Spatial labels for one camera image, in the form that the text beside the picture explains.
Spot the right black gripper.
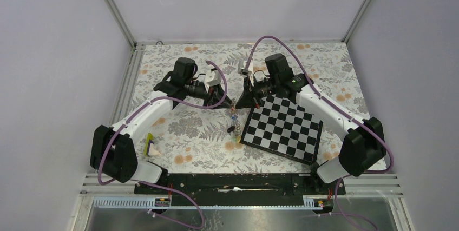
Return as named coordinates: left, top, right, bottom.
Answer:
left=235, top=75, right=280, bottom=110

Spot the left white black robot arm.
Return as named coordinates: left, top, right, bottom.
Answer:
left=90, top=57, right=231, bottom=194

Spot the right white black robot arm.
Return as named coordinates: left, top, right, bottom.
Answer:
left=235, top=54, right=387, bottom=194

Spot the black white checkerboard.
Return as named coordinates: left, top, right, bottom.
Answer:
left=241, top=96, right=323, bottom=165

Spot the yellow purple white small object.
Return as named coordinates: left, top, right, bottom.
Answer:
left=143, top=133, right=161, bottom=157

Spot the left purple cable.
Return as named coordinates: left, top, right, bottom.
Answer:
left=97, top=60, right=228, bottom=230

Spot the purple cable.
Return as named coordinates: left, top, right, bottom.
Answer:
left=97, top=60, right=228, bottom=230
left=246, top=36, right=395, bottom=231

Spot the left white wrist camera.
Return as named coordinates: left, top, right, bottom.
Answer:
left=204, top=68, right=221, bottom=89

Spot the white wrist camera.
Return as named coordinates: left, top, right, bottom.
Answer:
left=204, top=68, right=221, bottom=89
left=237, top=60, right=254, bottom=77

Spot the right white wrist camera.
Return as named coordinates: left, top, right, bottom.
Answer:
left=237, top=60, right=254, bottom=77

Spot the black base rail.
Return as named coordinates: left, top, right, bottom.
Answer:
left=134, top=173, right=347, bottom=208

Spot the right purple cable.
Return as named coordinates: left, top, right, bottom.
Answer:
left=246, top=36, right=395, bottom=231

